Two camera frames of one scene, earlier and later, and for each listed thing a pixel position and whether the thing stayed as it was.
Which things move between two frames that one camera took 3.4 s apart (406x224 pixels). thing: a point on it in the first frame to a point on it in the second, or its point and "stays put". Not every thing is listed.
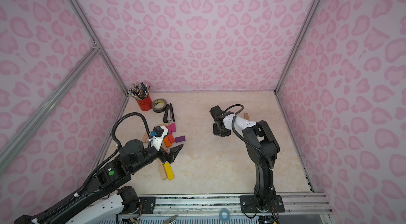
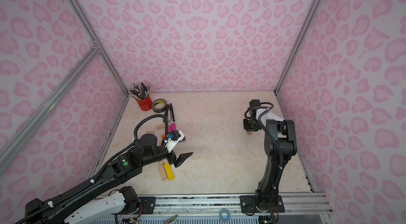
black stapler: x=169 y=114 stays put
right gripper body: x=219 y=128 to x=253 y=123
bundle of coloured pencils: x=139 y=90 stays put
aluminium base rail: x=258 y=204 stays put
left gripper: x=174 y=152 to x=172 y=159
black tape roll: x=159 y=105 stays put
